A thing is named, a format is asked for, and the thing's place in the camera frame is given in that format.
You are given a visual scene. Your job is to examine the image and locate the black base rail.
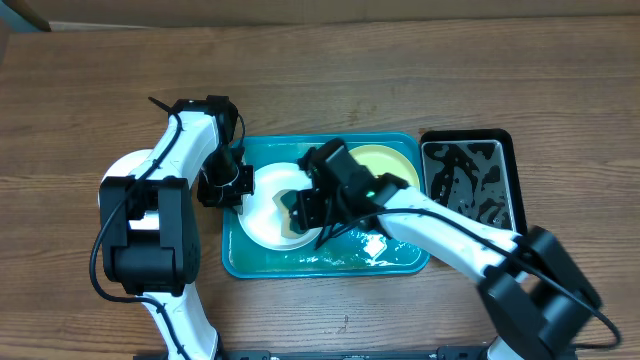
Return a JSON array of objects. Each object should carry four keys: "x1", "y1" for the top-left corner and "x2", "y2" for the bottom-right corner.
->
[{"x1": 216, "y1": 346, "x2": 487, "y2": 360}]

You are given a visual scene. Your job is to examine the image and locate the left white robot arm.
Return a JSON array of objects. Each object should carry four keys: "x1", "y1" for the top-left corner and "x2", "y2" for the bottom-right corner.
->
[{"x1": 89, "y1": 95, "x2": 254, "y2": 359}]

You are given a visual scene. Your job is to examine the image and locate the yellow-green rimmed plate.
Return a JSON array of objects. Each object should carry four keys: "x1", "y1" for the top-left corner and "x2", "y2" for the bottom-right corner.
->
[{"x1": 349, "y1": 144, "x2": 421, "y2": 189}]

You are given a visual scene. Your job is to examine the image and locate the white plate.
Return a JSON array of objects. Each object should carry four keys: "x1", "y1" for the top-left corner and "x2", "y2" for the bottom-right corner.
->
[
  {"x1": 238, "y1": 162, "x2": 320, "y2": 251},
  {"x1": 103, "y1": 149, "x2": 159, "y2": 230}
]

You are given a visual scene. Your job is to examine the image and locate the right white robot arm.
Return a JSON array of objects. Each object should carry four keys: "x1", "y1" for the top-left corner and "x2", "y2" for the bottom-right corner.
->
[{"x1": 281, "y1": 174, "x2": 602, "y2": 359}]

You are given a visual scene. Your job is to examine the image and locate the black water tray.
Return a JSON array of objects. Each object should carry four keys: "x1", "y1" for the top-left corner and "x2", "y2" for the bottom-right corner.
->
[{"x1": 420, "y1": 128, "x2": 528, "y2": 234}]

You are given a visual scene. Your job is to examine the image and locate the teal plastic tray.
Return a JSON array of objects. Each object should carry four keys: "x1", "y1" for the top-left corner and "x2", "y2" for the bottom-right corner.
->
[{"x1": 221, "y1": 134, "x2": 430, "y2": 279}]

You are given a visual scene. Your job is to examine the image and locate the yellow green sponge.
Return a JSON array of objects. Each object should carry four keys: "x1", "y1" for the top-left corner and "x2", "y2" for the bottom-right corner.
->
[{"x1": 272, "y1": 189, "x2": 307, "y2": 239}]

